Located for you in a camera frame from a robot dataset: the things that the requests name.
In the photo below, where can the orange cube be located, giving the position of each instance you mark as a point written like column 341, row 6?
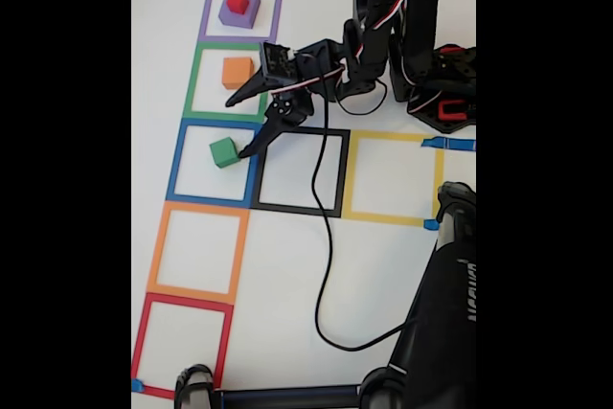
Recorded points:
column 235, row 73

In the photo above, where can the green cube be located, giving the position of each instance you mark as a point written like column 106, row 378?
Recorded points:
column 223, row 152

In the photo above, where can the large purple cube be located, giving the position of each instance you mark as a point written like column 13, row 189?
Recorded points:
column 234, row 20

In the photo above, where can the small red cube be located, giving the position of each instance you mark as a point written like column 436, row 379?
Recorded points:
column 237, row 2

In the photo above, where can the blue tape strip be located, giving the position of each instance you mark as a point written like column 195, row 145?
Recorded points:
column 455, row 144

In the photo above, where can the small blue tape piece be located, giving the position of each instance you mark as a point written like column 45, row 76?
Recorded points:
column 138, row 385
column 431, row 224

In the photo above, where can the black tripod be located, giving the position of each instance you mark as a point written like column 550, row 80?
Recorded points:
column 440, row 332

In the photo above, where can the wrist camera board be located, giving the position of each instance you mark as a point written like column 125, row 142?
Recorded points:
column 277, row 61

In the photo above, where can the purple square frame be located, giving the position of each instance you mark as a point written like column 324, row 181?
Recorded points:
column 234, row 39

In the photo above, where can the black square frame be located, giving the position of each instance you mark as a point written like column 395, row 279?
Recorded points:
column 297, row 209

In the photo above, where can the blue square frame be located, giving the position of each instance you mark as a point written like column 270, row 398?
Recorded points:
column 206, row 199

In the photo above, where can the yellow square frame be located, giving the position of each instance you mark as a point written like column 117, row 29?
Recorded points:
column 383, row 218

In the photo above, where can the orange square frame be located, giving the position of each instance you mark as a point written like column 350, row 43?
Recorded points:
column 191, row 292

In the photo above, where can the red square frame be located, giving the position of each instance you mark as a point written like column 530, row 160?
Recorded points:
column 187, row 302

